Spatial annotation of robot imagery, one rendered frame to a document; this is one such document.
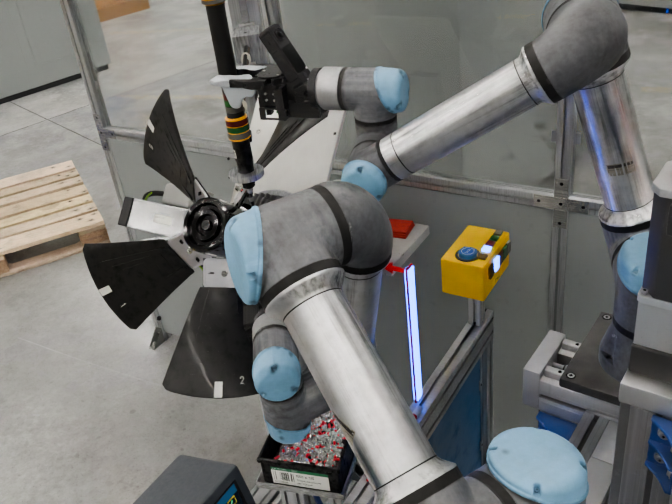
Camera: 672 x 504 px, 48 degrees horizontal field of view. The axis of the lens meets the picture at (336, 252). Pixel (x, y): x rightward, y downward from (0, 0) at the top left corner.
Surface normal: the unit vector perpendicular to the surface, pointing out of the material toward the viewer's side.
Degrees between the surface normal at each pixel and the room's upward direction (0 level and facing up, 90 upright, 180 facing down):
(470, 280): 90
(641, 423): 90
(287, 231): 37
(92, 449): 0
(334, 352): 45
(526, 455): 8
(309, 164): 50
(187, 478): 15
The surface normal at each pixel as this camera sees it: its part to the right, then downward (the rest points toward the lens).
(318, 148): -0.46, -0.16
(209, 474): -0.33, -0.87
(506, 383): -0.51, 0.50
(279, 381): 0.11, 0.50
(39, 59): 0.68, 0.32
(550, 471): 0.00, -0.89
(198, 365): 0.08, -0.15
